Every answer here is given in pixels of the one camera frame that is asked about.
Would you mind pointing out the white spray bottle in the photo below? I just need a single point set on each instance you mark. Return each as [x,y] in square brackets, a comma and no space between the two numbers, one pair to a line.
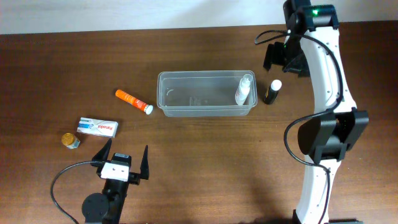
[243,89]

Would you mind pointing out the white Panadol box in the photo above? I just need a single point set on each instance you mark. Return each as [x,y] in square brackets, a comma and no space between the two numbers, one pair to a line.
[97,127]

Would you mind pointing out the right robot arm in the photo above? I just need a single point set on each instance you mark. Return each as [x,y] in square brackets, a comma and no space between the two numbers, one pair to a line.
[310,47]

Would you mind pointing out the clear plastic container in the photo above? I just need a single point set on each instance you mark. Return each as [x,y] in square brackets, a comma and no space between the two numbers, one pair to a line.
[204,93]

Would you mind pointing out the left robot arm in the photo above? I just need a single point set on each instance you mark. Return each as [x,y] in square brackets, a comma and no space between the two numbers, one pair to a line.
[106,206]

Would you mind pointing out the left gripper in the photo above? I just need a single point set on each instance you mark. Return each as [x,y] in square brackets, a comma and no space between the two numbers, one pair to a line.
[134,177]

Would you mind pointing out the black bottle white cap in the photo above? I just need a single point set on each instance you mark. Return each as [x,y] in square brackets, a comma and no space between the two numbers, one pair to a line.
[272,92]

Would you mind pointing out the orange tablet tube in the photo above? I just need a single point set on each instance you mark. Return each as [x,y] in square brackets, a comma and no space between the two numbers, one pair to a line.
[122,95]

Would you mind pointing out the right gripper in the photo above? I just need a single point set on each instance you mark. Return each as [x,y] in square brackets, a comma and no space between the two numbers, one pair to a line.
[272,56]

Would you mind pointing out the small gold-lid jar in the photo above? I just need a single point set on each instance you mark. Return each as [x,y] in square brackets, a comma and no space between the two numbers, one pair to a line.
[70,141]

